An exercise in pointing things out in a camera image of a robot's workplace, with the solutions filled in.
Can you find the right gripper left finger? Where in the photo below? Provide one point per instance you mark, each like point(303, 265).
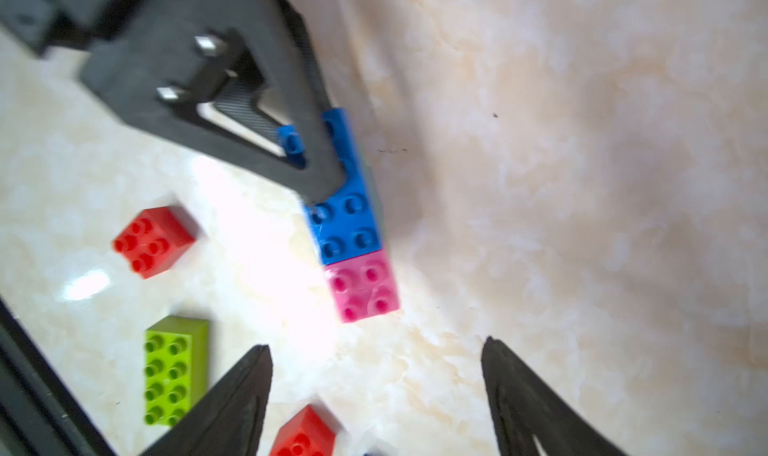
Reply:
point(229, 419)

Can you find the lime green lego brick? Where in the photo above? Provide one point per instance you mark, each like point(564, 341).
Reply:
point(176, 368)

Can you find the left red lego brick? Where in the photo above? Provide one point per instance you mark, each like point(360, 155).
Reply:
point(153, 241)

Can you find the long blue lego brick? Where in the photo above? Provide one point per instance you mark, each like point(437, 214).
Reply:
point(344, 226)

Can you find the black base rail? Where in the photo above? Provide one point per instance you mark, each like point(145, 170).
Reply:
point(39, 415)

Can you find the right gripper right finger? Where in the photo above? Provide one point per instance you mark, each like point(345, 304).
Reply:
point(529, 418)

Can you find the right red lego brick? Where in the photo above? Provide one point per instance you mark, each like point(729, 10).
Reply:
point(312, 431)

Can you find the red lego brick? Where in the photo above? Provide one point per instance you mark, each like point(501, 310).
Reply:
point(312, 431)
point(153, 241)

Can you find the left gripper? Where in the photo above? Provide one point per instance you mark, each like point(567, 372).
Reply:
point(41, 24)

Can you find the pink lego brick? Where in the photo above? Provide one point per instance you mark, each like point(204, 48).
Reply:
point(363, 286)

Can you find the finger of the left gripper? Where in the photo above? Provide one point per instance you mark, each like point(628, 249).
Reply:
point(173, 55)

